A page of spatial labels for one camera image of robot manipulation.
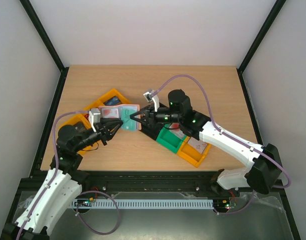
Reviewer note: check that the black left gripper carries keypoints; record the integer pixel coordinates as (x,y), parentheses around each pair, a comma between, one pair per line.
(101,130)

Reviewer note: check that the blue card stack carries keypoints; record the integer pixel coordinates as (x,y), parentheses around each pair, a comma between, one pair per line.
(113,101)

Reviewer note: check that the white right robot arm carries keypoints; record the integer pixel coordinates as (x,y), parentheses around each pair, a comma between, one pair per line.
(262,164)

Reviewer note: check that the yellow triple storage bin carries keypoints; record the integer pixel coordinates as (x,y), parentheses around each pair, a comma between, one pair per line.
(68,138)

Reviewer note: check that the black storage bin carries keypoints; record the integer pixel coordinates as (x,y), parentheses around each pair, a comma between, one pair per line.
(151,132)

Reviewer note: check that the green storage bin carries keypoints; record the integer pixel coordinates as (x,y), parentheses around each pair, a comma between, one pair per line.
(169,140)

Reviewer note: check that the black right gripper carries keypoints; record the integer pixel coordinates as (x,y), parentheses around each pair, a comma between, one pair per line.
(148,116)

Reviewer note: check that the yellow single storage bin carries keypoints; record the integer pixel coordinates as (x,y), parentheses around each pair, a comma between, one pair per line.
(194,156)

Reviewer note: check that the black card stack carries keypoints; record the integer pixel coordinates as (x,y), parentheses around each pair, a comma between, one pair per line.
(79,126)

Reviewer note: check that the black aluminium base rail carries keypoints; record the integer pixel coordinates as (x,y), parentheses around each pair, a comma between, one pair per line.
(200,183)

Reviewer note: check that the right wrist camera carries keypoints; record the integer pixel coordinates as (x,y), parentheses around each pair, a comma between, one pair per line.
(151,96)

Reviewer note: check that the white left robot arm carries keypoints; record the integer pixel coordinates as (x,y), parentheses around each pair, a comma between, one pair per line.
(63,182)

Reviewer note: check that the red dot card stack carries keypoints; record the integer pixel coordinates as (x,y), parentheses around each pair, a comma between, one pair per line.
(178,133)

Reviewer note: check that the white slotted cable duct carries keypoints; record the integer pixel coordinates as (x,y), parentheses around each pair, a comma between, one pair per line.
(150,204)

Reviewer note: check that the pale pink card stack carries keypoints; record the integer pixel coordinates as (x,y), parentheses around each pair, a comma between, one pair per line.
(198,146)

